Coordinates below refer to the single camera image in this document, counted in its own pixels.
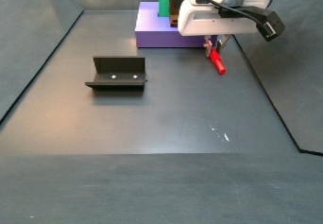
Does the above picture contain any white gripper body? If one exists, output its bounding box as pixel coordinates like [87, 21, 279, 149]
[178, 0, 270, 36]

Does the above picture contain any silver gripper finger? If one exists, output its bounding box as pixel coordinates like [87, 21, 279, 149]
[203, 36, 213, 58]
[217, 35, 231, 52]

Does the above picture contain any red peg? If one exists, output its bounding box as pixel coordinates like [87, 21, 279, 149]
[210, 48, 226, 75]

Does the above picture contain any purple board base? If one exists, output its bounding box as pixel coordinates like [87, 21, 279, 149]
[135, 2, 205, 48]

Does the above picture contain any green block left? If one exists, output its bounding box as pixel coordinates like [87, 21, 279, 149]
[158, 0, 170, 17]

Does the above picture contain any brown slotted block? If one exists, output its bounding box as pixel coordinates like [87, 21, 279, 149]
[170, 0, 182, 27]

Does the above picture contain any black cable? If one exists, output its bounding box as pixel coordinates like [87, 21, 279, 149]
[191, 0, 270, 18]

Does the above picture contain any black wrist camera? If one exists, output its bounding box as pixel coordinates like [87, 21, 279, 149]
[242, 7, 286, 42]

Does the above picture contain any black angled holder bracket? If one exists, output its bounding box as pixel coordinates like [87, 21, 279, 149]
[85, 56, 147, 90]

